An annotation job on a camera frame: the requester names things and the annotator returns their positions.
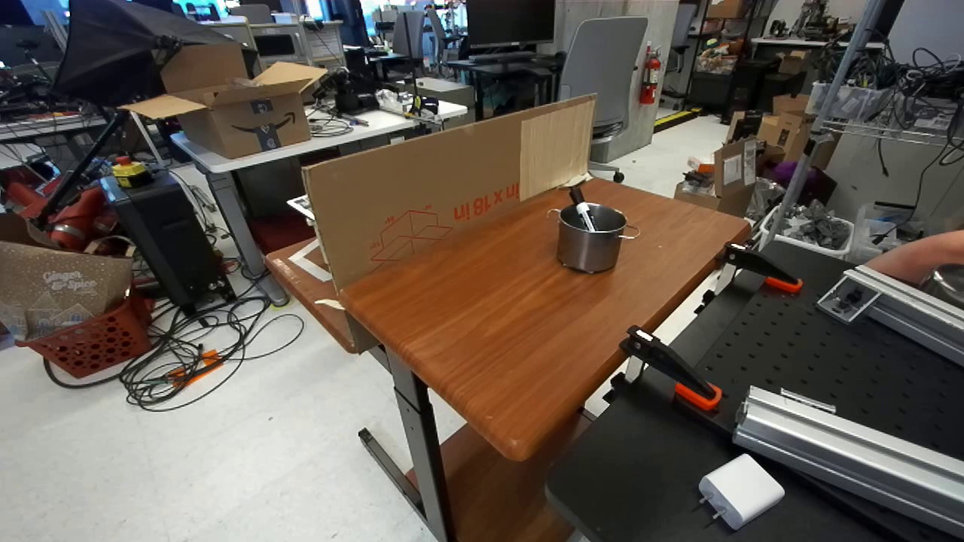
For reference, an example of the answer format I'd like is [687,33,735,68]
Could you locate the person's bare forearm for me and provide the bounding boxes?
[866,227,964,290]

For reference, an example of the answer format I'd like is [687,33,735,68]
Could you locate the wooden desk with black legs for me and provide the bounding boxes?
[266,179,752,542]

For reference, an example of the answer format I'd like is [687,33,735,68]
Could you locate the steel pot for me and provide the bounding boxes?
[550,200,640,278]

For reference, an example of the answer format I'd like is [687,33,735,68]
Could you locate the brown cardboard panel red print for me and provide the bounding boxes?
[299,112,526,295]

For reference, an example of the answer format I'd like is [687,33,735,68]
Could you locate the black orange spring clamp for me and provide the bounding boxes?
[619,324,725,417]
[723,240,807,299]

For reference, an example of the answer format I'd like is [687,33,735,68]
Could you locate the black monitor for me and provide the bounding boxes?
[465,0,556,54]

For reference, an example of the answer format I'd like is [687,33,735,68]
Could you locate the red fire extinguisher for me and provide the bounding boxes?
[636,44,667,107]

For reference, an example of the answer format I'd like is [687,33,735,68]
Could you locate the grey work table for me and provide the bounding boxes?
[170,98,476,308]

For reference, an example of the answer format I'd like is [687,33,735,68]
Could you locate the open cardboard box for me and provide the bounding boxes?
[119,38,331,164]

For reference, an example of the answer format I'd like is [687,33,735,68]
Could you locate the orange power plug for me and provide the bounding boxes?
[162,345,225,391]

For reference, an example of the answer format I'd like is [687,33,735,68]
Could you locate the black perforated breadboard table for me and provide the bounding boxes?
[544,237,964,542]

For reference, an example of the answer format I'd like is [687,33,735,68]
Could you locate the black equipment cabinet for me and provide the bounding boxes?
[101,164,228,314]

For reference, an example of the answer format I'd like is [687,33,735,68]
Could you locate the stacked brown cardboard boxes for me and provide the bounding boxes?
[714,93,820,221]

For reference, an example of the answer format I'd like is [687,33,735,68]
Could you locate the white plastic bin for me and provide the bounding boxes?
[759,203,860,264]

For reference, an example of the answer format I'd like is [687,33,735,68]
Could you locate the white power adapter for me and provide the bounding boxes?
[696,451,790,533]

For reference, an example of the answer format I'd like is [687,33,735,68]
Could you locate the silver metal pole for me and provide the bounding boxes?
[756,0,893,252]

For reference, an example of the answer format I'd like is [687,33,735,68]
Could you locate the yellow emergency stop button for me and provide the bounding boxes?
[109,155,154,193]

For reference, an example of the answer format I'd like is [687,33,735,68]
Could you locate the red plastic basket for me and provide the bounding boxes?
[20,295,154,381]

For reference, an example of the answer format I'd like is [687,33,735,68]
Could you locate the red machine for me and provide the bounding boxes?
[2,169,128,252]

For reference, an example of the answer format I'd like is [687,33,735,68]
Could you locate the brown paper bag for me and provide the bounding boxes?
[0,237,137,342]

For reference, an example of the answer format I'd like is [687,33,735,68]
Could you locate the aluminium extrusion with end plate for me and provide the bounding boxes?
[814,262,964,371]

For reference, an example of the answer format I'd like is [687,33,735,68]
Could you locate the black photo softbox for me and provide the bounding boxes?
[51,0,240,107]

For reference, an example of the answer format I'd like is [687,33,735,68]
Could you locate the black floor cables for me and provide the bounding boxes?
[38,285,311,417]

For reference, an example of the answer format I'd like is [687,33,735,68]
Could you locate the long aluminium extrusion rail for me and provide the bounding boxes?
[732,386,964,539]

